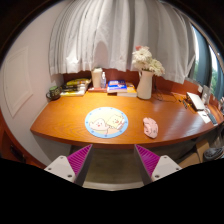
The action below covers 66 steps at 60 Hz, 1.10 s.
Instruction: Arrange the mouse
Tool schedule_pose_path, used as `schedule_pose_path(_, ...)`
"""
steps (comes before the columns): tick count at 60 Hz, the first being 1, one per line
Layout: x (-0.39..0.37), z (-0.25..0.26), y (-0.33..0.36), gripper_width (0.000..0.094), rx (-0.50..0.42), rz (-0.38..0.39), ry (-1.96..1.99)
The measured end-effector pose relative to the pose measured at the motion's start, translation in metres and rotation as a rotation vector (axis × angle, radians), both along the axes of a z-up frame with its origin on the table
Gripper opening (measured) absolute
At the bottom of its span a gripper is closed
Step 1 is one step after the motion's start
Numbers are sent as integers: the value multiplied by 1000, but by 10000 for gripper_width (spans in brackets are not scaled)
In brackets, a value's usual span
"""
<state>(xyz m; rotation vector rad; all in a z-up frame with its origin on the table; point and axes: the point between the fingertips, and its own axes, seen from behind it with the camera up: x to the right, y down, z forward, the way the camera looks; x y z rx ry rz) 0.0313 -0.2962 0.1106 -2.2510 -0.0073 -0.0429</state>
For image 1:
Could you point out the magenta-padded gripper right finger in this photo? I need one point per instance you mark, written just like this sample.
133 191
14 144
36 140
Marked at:
163 166

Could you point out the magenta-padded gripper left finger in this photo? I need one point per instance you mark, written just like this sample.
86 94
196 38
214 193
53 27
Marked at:
61 166

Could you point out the pink computer mouse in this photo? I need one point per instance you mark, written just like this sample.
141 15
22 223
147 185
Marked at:
150 128

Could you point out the round cartoon print mouse pad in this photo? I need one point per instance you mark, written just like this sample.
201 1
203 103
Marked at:
106 122

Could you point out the white paper sheet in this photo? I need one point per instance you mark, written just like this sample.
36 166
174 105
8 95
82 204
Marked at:
204 116

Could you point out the silver laptop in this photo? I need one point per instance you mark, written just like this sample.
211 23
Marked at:
196 101

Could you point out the yellow and white book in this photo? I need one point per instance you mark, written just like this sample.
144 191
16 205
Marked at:
71 93

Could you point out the green mug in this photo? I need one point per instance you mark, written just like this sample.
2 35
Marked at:
54 92

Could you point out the dark book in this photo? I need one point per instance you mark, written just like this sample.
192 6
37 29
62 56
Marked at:
73 87

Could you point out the white ceramic vase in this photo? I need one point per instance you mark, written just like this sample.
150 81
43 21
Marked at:
145 86

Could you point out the thin red book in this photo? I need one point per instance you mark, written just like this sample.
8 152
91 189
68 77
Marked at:
96 89

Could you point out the blue book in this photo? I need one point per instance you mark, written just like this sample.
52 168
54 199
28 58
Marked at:
116 86

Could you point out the white tumbler cup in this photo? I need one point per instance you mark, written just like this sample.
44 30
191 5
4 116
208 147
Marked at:
96 78

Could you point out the small clear spray bottle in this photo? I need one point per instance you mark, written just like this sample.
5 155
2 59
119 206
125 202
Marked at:
103 81

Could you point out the white flower bouquet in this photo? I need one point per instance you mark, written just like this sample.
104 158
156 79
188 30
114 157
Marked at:
146 61

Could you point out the window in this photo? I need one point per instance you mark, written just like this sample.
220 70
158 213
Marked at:
206 63

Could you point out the white curtain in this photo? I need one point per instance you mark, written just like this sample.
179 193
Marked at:
116 33

